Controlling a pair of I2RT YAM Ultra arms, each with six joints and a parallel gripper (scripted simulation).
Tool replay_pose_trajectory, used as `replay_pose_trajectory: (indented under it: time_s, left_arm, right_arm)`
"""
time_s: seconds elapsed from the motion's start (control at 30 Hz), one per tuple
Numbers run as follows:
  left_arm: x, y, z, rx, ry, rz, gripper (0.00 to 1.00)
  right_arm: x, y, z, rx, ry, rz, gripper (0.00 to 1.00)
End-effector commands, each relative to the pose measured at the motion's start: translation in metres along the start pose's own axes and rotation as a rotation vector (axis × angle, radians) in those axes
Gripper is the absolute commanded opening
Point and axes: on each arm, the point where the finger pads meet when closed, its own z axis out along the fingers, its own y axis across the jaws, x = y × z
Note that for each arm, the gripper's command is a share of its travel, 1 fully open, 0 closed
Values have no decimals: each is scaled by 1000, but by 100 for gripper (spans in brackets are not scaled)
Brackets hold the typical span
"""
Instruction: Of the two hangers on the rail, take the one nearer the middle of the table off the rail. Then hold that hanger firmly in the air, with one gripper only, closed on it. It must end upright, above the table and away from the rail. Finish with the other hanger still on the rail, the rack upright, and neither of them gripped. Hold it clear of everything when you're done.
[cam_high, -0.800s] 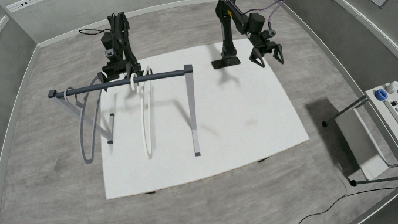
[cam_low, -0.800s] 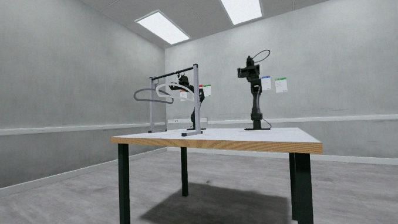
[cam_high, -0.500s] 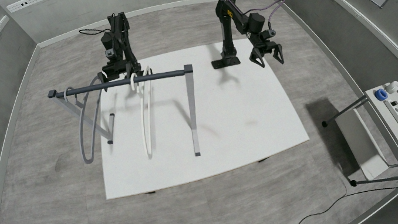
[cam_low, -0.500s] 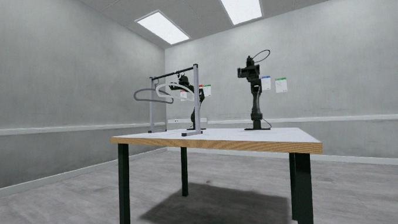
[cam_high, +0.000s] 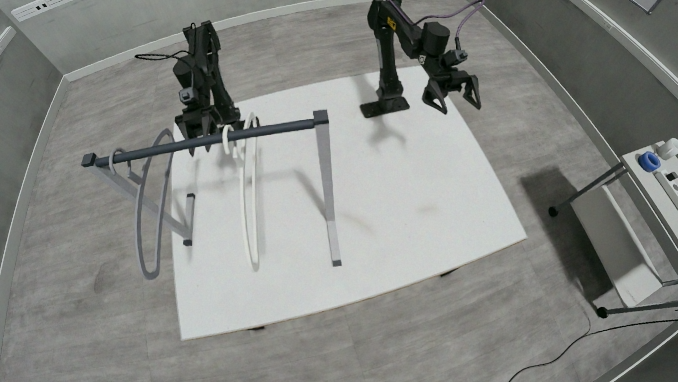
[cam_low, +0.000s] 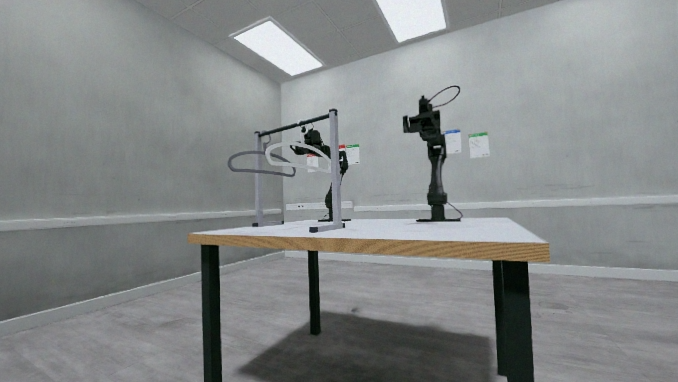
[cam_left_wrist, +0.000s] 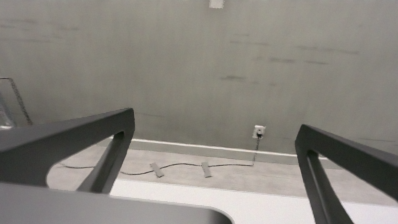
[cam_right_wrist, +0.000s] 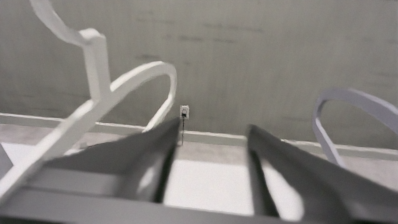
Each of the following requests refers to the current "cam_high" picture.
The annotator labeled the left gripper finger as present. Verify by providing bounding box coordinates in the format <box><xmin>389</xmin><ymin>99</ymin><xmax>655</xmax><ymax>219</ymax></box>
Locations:
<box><xmin>462</xmin><ymin>76</ymin><xmax>482</xmax><ymax>110</ymax></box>
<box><xmin>422</xmin><ymin>81</ymin><xmax>448</xmax><ymax>115</ymax></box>

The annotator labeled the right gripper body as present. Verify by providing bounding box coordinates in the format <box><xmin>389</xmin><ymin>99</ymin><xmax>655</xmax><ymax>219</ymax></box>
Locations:
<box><xmin>174</xmin><ymin>86</ymin><xmax>223</xmax><ymax>137</ymax></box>

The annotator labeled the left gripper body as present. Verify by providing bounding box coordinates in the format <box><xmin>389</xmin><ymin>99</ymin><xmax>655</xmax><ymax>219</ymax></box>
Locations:
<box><xmin>425</xmin><ymin>49</ymin><xmax>476</xmax><ymax>98</ymax></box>

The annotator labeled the grey rail rack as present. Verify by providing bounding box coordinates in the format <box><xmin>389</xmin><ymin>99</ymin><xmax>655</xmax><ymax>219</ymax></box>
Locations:
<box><xmin>81</xmin><ymin>109</ymin><xmax>342</xmax><ymax>267</ymax></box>

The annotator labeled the white wire hanger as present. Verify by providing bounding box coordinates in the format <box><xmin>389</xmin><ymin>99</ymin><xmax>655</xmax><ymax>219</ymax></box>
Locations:
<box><xmin>223</xmin><ymin>112</ymin><xmax>260</xmax><ymax>273</ymax></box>

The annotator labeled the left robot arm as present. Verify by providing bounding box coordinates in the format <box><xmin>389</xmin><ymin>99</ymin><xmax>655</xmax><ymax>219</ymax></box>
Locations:
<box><xmin>360</xmin><ymin>0</ymin><xmax>468</xmax><ymax>118</ymax></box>

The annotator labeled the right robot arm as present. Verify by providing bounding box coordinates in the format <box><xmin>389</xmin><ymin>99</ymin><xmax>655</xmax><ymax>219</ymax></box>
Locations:
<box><xmin>173</xmin><ymin>20</ymin><xmax>246</xmax><ymax>133</ymax></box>

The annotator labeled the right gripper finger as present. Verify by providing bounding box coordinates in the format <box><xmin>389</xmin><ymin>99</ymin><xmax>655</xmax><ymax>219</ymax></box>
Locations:
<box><xmin>201</xmin><ymin>114</ymin><xmax>219</xmax><ymax>153</ymax></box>
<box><xmin>178</xmin><ymin>122</ymin><xmax>197</xmax><ymax>157</ymax></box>

